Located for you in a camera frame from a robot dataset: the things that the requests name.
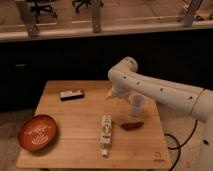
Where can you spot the black and white eraser block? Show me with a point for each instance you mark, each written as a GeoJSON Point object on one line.
{"type": "Point", "coordinates": [71, 94]}

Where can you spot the black office chair right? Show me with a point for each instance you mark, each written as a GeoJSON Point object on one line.
{"type": "Point", "coordinates": [78, 3]}

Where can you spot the clear plastic cup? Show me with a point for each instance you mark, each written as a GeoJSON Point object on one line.
{"type": "Point", "coordinates": [138, 103]}

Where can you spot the black office chair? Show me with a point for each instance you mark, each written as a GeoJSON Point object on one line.
{"type": "Point", "coordinates": [37, 6]}
{"type": "Point", "coordinates": [78, 3]}

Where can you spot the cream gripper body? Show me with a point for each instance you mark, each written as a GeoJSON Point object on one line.
{"type": "Point", "coordinates": [110, 95]}

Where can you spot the white bottle with label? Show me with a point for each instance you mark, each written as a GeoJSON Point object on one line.
{"type": "Point", "coordinates": [105, 135]}

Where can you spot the metal frame post left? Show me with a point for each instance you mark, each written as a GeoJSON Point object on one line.
{"type": "Point", "coordinates": [27, 18]}

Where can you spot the black office chair left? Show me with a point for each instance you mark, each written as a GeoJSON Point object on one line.
{"type": "Point", "coordinates": [37, 6]}

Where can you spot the metal frame post middle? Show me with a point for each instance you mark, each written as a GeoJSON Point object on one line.
{"type": "Point", "coordinates": [96, 16]}

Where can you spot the metal frame post right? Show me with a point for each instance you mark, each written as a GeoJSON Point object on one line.
{"type": "Point", "coordinates": [189, 16]}

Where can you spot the metal frame post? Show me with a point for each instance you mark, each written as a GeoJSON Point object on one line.
{"type": "Point", "coordinates": [189, 16]}
{"type": "Point", "coordinates": [96, 16]}
{"type": "Point", "coordinates": [27, 18]}

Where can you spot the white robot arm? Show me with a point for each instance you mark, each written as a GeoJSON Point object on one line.
{"type": "Point", "coordinates": [193, 100]}

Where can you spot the orange round bowl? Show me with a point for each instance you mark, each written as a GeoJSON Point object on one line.
{"type": "Point", "coordinates": [37, 133]}

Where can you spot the dark red dried pepper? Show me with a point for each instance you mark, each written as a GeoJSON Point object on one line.
{"type": "Point", "coordinates": [131, 125]}

